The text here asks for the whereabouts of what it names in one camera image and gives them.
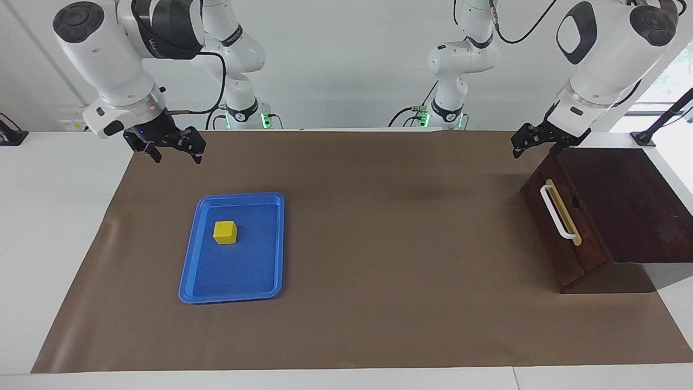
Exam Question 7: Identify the white drawer handle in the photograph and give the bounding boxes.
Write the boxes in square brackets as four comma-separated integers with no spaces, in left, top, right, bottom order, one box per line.
[540,179,583,247]

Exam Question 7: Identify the yellow cube block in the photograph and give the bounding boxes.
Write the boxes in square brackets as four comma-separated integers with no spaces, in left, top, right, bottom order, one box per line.
[213,220,238,245]

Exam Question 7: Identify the dark wooden drawer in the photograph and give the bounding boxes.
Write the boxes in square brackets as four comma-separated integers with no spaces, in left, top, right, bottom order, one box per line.
[521,153,616,294]

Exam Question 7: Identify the dark wooden drawer cabinet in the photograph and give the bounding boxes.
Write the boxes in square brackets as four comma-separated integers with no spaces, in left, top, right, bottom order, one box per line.
[521,147,693,294]

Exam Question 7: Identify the blue plastic tray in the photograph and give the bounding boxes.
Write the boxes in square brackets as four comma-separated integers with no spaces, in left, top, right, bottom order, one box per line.
[178,192,285,304]

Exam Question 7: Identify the brown paper table mat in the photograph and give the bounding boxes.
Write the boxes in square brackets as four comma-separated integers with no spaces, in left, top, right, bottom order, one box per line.
[31,130,693,374]

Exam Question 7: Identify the black base cable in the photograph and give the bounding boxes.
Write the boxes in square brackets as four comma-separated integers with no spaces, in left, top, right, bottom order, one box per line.
[388,81,438,128]
[205,105,229,131]

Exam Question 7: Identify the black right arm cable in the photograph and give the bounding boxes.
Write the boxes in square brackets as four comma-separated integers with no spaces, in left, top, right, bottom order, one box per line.
[162,50,226,115]

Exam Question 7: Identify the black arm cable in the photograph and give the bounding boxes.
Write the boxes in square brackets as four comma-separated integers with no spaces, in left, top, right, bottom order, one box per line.
[489,0,559,46]
[162,50,226,115]

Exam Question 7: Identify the white wall power outlet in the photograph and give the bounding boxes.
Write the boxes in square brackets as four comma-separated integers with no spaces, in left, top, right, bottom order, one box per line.
[58,106,112,132]

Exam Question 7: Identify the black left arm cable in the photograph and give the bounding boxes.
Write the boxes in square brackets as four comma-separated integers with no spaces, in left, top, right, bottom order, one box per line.
[489,0,559,46]

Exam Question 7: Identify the black camera stand pole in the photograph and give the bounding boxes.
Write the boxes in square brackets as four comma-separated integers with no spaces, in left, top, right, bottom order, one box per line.
[631,88,693,148]

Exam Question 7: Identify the black table clamp mount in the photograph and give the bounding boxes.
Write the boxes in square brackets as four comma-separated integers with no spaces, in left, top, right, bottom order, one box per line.
[0,112,29,147]

